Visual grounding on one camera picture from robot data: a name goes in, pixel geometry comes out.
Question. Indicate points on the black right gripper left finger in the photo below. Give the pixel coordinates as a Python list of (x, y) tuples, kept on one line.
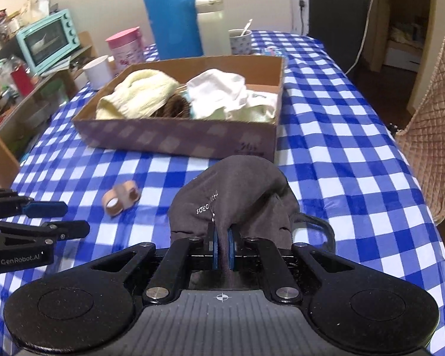
[(183, 258)]

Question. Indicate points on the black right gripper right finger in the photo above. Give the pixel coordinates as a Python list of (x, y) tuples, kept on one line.
[(262, 257)]

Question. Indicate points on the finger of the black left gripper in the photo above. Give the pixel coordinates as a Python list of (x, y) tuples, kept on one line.
[(12, 204), (59, 230)]

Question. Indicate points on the dark grey cloth cap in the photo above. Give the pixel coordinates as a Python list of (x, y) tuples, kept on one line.
[(248, 194)]

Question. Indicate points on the white mesh bag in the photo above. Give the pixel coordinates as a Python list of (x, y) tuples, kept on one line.
[(215, 88)]

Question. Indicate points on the cream yellow towel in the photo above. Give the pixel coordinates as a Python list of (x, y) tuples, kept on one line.
[(139, 95)]

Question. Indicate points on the wooden shelf cabinet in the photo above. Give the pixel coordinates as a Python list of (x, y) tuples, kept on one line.
[(25, 121)]

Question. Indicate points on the beige tape roll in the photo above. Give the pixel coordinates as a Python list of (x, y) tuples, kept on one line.
[(120, 198)]

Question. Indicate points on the red container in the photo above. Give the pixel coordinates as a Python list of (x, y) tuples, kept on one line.
[(21, 79)]

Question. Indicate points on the light green cloth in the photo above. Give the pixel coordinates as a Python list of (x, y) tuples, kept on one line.
[(207, 113)]

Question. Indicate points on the blue white checkered tablecloth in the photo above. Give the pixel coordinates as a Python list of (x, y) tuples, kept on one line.
[(341, 163)]

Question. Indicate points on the cardboard tray box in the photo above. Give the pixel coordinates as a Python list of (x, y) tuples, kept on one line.
[(213, 139)]

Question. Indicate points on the dark purple scrunchie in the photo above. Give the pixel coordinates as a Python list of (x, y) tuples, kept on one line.
[(175, 107)]

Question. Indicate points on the white ceramic mug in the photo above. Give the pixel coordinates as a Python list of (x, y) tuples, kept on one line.
[(98, 72)]

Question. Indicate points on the mint green toaster oven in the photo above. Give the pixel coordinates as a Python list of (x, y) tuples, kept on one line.
[(48, 40)]

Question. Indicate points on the snack bags on oven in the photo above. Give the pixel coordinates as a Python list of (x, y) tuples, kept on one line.
[(31, 12)]

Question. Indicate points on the pink hello kitty cup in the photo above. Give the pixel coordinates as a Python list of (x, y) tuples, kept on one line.
[(127, 48)]

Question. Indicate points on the tissue pack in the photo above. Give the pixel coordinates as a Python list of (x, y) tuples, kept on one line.
[(271, 51)]

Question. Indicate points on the floral cup with spoon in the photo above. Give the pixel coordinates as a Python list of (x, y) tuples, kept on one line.
[(241, 40)]

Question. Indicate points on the brown quilted chair right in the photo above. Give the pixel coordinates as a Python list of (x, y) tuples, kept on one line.
[(422, 142)]

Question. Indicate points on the white insulated bottle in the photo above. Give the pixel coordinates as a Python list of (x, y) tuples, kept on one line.
[(213, 28)]

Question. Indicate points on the blue thermos flask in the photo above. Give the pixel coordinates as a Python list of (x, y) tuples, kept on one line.
[(174, 28)]

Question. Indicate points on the black mini fridge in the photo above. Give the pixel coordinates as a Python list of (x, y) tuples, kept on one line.
[(340, 25)]

